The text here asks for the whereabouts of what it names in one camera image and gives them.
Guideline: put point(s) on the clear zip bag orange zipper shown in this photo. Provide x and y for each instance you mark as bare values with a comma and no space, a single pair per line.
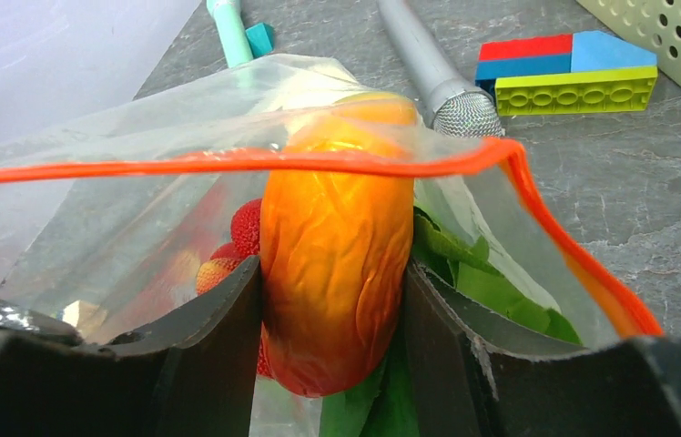
121,208

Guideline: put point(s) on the teal small block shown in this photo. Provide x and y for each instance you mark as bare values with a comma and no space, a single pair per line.
261,38

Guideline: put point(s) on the red orange pepper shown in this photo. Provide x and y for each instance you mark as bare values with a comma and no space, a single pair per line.
333,249

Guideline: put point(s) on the small striped wooden block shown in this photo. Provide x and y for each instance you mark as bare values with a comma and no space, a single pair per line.
85,316

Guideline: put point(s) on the multicolour brick block stack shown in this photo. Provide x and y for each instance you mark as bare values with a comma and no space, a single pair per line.
585,72

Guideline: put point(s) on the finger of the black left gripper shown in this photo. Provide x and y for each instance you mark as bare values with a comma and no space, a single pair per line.
16,318

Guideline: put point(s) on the green white bok choy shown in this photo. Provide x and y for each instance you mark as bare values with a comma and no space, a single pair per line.
467,289

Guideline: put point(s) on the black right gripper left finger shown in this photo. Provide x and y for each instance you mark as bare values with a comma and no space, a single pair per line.
189,373

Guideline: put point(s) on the mint green toy pen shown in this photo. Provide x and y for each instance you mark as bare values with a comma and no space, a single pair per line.
226,15

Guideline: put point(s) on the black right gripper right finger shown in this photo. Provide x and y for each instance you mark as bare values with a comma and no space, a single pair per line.
475,373

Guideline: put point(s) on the red strawberry bunch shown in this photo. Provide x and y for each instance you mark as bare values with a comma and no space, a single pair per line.
244,232

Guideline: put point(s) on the grey toy microphone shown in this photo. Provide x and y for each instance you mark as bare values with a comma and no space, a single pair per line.
453,106

